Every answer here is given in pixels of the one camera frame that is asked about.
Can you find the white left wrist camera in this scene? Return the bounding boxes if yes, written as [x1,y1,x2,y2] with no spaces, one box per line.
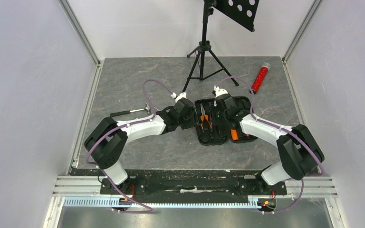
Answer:
[173,92,187,103]

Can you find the large orange-handled screwdriver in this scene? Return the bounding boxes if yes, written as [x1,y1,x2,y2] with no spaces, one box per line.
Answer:
[231,129,239,141]

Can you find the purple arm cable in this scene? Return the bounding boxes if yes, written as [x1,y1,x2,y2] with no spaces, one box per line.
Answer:
[85,79,178,214]
[213,76,326,215]

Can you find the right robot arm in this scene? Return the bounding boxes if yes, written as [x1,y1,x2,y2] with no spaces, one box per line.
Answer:
[215,93,325,194]

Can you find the red glitter tube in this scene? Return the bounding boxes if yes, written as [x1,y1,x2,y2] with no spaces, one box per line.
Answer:
[250,62,270,94]

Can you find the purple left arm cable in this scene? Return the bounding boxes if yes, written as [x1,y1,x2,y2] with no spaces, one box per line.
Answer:
[85,79,178,214]

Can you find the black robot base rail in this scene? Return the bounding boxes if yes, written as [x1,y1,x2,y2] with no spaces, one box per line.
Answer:
[100,170,288,204]

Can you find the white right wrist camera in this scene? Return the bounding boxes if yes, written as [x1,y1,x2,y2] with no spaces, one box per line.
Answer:
[213,86,228,98]

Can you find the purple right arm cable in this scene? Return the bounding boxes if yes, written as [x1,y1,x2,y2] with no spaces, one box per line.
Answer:
[213,76,326,215]

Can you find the orange-handled pliers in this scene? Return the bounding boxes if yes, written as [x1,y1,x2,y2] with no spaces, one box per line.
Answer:
[200,104,211,132]

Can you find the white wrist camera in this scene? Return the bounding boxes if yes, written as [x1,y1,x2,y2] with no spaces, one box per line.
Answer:
[173,92,187,103]
[213,86,228,98]

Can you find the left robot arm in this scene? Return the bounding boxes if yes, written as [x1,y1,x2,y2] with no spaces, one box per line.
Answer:
[84,97,195,194]

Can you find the claw hammer black handle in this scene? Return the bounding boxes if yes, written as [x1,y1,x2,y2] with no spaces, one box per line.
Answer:
[109,103,151,117]

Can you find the black plastic tool case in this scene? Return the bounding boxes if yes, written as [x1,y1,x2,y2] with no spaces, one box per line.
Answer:
[194,98,257,146]

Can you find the black music stand tripod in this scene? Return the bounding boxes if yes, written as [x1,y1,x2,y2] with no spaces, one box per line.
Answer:
[182,0,259,92]

